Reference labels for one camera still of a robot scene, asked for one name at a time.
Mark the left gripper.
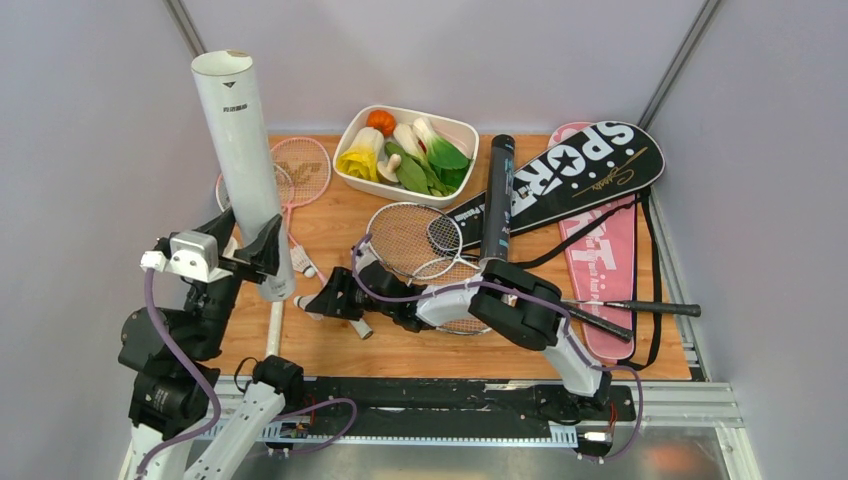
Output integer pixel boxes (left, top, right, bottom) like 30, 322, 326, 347
186, 202, 282, 356

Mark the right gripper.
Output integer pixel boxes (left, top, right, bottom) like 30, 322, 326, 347
306, 265, 396, 321

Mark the white racket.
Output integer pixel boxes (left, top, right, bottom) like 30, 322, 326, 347
365, 201, 637, 342
415, 274, 702, 341

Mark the white shuttlecock tube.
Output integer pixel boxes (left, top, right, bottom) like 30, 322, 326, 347
191, 50, 296, 302

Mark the black shuttlecock tube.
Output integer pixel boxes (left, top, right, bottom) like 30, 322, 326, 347
480, 134, 515, 264

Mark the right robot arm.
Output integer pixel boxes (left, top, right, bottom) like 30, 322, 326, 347
295, 261, 611, 418

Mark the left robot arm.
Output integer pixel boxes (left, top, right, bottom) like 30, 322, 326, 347
118, 209, 306, 479

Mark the shuttlecock by pink racket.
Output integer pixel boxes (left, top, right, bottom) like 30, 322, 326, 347
289, 245, 317, 278

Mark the pink racket front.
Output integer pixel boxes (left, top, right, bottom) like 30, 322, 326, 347
215, 164, 292, 356

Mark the pink racket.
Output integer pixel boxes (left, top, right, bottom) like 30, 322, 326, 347
270, 137, 331, 285
215, 164, 292, 356

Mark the pink racket rear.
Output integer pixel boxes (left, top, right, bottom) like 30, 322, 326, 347
270, 137, 331, 285

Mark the toy mushroom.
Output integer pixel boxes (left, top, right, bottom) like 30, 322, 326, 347
377, 154, 402, 185

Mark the toy napa cabbage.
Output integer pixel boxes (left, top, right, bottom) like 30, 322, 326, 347
335, 127, 385, 182

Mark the toy green leaf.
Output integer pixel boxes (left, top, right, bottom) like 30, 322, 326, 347
384, 142, 431, 195

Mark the white vegetable tray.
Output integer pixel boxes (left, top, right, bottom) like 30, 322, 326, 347
332, 105, 479, 208

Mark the toy bok choy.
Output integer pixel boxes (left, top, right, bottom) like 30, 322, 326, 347
389, 117, 471, 197

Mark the toy pumpkin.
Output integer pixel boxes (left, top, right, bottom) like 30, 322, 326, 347
366, 109, 397, 137

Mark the pink racket bag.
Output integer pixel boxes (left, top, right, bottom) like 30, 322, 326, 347
547, 121, 640, 364

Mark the black racket bag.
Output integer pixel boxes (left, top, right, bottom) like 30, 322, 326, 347
445, 120, 666, 252

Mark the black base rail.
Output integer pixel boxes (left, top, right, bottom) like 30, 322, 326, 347
257, 377, 646, 457

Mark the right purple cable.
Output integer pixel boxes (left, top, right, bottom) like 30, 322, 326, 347
351, 233, 645, 462

